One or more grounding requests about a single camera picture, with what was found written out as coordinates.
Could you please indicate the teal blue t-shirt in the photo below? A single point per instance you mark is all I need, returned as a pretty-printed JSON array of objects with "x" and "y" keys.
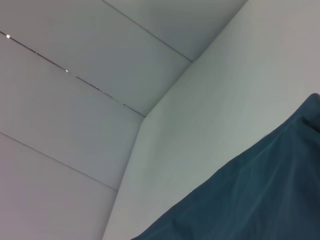
[{"x": 250, "y": 187}]

